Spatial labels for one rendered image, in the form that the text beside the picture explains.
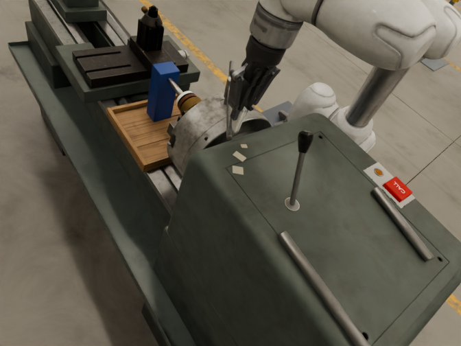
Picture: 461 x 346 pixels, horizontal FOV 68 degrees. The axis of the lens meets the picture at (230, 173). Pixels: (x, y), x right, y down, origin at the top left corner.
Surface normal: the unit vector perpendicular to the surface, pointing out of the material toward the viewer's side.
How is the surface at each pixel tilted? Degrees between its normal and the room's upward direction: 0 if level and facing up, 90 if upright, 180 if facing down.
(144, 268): 0
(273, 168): 0
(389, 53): 103
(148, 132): 0
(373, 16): 65
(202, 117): 37
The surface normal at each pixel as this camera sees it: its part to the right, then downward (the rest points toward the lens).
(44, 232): 0.28, -0.61
